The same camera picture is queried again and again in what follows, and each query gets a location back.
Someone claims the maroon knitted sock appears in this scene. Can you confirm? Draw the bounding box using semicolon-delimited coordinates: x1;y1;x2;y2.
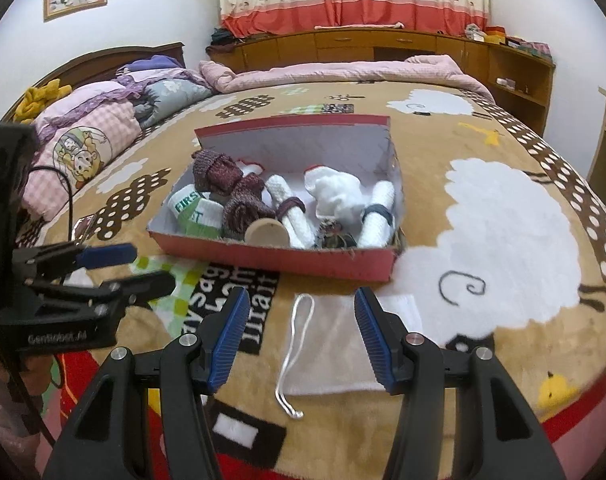
192;150;244;196
220;172;279;238

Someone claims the dark clothes pile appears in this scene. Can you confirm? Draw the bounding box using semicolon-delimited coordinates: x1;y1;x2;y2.
210;27;239;48

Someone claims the white ribbed sock blue band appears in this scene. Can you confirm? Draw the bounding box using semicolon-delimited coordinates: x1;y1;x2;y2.
357;181;396;248

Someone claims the pink checkered quilt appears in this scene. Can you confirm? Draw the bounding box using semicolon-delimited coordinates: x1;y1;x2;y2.
23;82;144;221

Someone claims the yellow cloth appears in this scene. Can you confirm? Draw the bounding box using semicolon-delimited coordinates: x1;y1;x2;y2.
14;85;74;123

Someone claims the red bedsheet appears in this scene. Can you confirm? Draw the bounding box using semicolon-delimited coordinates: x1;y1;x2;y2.
33;350;606;480

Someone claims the dark wooden headboard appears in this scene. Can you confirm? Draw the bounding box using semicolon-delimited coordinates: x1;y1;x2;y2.
0;42;186;121

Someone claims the beige cylinder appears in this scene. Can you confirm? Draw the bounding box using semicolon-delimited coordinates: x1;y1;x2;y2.
244;217;291;250

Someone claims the grey blue quilt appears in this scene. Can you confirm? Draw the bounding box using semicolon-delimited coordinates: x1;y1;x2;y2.
133;80;214;128

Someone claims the black cable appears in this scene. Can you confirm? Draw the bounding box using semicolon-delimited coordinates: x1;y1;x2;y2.
13;166;76;446

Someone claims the white towel maroon band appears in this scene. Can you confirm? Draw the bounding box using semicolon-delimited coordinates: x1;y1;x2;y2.
265;174;316;250

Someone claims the white drawstring bag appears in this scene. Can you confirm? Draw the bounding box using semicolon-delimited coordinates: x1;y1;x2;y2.
274;294;421;420

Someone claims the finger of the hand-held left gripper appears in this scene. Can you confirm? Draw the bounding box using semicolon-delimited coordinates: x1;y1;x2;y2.
25;270;176;311
13;243;138;281

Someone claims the brown printed blanket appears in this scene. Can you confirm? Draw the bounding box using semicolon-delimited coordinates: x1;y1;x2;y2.
13;82;606;480

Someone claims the green and white sock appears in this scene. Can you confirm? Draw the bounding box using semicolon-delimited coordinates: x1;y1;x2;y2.
168;184;209;226
180;200;225;239

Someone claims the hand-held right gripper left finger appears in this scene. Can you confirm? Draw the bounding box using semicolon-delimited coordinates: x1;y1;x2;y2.
55;286;251;480

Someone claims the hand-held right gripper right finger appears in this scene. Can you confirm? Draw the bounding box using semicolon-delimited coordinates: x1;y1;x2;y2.
354;287;566;480

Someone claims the purple cloth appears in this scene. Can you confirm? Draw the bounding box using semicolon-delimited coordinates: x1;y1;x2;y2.
115;55;184;78

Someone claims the pink rolled blanket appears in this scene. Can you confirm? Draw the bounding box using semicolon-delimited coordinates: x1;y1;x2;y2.
198;55;494;103

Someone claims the dark patterned sock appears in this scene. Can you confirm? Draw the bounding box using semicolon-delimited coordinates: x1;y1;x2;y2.
315;217;359;251

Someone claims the red cardboard box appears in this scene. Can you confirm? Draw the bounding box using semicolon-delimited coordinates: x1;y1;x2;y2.
147;114;401;282

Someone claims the wooden cabinet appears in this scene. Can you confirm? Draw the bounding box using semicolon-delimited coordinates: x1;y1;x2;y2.
207;27;556;136

